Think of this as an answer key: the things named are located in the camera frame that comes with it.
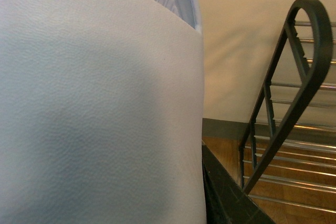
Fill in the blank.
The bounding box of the light blue slide sandal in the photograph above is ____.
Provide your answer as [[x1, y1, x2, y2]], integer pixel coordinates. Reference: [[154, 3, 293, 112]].
[[1, 0, 206, 223]]

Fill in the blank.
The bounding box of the black metal shoe rack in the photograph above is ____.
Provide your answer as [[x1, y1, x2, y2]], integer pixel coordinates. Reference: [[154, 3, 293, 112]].
[[238, 0, 335, 217]]

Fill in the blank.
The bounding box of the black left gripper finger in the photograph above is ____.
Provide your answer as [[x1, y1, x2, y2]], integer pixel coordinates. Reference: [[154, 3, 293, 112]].
[[202, 143, 274, 223]]

